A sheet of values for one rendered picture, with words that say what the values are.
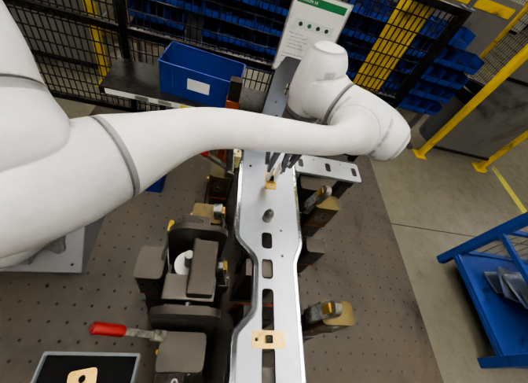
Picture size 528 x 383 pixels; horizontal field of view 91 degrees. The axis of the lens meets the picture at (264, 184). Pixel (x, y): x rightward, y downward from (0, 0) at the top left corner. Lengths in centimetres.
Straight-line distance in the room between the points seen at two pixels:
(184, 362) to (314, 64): 64
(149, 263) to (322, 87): 54
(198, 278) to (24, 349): 66
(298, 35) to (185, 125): 90
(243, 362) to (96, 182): 55
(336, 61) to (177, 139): 38
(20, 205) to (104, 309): 81
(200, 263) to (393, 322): 95
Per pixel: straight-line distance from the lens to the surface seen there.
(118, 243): 113
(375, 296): 130
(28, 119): 29
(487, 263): 289
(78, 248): 106
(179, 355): 63
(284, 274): 79
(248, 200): 87
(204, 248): 56
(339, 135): 48
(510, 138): 410
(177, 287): 57
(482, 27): 332
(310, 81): 60
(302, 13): 117
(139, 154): 31
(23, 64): 32
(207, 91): 109
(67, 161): 28
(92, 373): 56
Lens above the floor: 171
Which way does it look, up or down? 50 degrees down
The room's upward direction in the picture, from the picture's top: 24 degrees clockwise
